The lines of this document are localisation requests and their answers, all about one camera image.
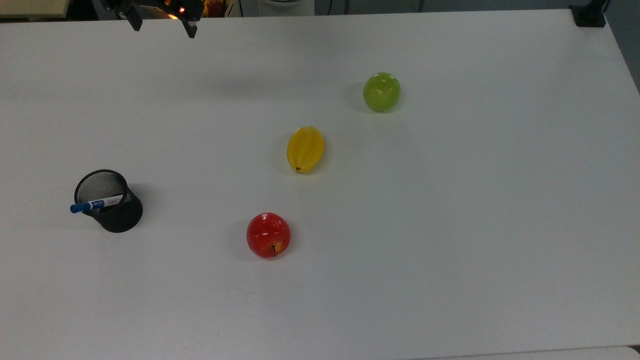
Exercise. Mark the yellow toy starfruit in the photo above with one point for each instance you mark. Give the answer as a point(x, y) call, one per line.
point(305, 149)

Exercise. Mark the beige wooden table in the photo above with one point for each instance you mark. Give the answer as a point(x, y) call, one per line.
point(30, 7)

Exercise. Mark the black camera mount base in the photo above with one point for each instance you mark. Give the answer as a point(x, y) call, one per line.
point(588, 15)

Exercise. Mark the red toy apple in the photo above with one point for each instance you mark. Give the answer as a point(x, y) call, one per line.
point(268, 235)

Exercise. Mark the green toy apple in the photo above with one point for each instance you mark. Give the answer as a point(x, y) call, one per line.
point(381, 92)

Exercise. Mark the blue and white marker pen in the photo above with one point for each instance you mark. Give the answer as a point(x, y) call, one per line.
point(95, 204)

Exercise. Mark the red and yellow clutter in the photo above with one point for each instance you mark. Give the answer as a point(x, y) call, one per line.
point(217, 7)

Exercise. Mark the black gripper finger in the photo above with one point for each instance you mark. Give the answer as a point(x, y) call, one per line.
point(190, 29)
point(135, 20)

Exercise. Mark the black mesh pen holder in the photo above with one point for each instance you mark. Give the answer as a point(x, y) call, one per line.
point(122, 220)

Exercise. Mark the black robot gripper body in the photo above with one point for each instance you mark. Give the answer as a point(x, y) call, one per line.
point(192, 9)

